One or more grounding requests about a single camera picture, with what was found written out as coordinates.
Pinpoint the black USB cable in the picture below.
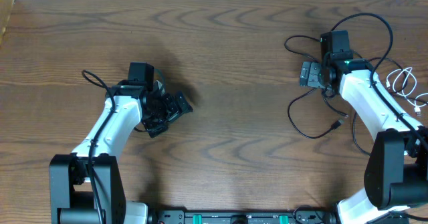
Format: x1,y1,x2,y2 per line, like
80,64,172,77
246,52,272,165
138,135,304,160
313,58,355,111
350,49,428,157
284,35,350,140

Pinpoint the white USB cable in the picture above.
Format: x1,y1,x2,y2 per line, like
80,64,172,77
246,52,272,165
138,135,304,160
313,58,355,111
385,66,428,116

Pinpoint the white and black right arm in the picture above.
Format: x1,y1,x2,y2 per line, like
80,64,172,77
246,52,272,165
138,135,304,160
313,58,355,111
300,31,427,223

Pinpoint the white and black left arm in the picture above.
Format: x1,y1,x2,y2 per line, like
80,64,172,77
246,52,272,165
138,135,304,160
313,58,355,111
49,82,193,223

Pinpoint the brown cardboard panel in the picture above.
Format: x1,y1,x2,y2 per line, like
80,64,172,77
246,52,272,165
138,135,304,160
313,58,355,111
0,0,15,41

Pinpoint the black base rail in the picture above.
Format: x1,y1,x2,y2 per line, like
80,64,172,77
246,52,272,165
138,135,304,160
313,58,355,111
146,209,411,224

